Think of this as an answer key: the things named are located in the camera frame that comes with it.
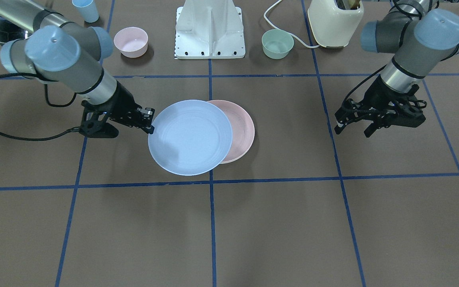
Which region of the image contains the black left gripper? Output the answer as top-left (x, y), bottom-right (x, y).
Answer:
top-left (334, 76), bottom-right (427, 138)

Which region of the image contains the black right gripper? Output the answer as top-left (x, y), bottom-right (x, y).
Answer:
top-left (79, 82), bottom-right (155, 138)

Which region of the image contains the light blue plate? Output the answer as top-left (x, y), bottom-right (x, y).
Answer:
top-left (148, 100), bottom-right (233, 176)

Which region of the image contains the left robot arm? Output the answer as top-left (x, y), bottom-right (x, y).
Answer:
top-left (334, 0), bottom-right (459, 138)

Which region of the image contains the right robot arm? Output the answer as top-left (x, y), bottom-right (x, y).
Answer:
top-left (0, 0), bottom-right (155, 138)

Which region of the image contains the pink bowl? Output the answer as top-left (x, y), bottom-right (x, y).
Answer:
top-left (113, 27), bottom-right (149, 58)

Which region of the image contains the cream toaster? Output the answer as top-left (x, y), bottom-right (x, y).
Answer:
top-left (307, 0), bottom-right (364, 49)

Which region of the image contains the pink plate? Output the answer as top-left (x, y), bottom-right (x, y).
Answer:
top-left (209, 100), bottom-right (255, 164)

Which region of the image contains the white metal stand base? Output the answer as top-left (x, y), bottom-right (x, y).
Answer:
top-left (174, 0), bottom-right (246, 59)

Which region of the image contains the green bowl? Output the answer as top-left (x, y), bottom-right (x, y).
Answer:
top-left (261, 29), bottom-right (294, 60)

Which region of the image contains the light blue cup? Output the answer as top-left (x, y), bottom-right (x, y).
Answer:
top-left (71, 0), bottom-right (100, 23)

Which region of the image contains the metal bowl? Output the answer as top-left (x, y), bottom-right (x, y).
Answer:
top-left (0, 17), bottom-right (32, 45)

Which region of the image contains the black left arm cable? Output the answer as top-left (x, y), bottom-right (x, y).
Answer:
top-left (344, 64), bottom-right (387, 110)

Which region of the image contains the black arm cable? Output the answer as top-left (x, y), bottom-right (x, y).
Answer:
top-left (0, 73), bottom-right (84, 142)
top-left (344, 64), bottom-right (387, 110)

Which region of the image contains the white power cord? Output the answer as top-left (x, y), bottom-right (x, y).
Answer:
top-left (263, 0), bottom-right (320, 49)

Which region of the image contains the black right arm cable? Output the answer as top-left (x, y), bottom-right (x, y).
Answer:
top-left (0, 73), bottom-right (84, 142)

